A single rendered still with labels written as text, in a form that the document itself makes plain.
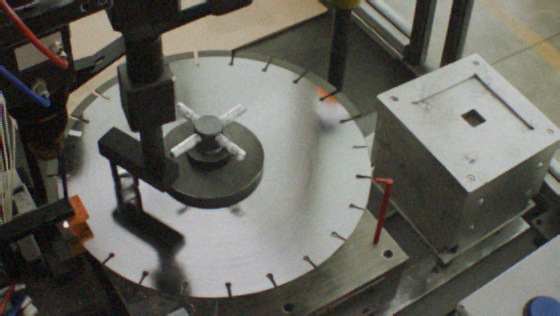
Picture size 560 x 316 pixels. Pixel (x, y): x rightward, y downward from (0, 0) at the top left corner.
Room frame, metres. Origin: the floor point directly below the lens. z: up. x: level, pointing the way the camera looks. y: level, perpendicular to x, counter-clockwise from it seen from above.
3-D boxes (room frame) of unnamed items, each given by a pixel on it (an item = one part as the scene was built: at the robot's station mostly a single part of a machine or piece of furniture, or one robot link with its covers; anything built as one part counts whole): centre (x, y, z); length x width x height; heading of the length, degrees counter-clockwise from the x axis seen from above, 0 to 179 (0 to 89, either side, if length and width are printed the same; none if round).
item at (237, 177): (0.55, 0.07, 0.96); 0.11 x 0.11 x 0.03
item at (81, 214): (0.43, 0.23, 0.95); 0.10 x 0.03 x 0.07; 125
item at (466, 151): (0.69, -0.24, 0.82); 0.18 x 0.18 x 0.15; 35
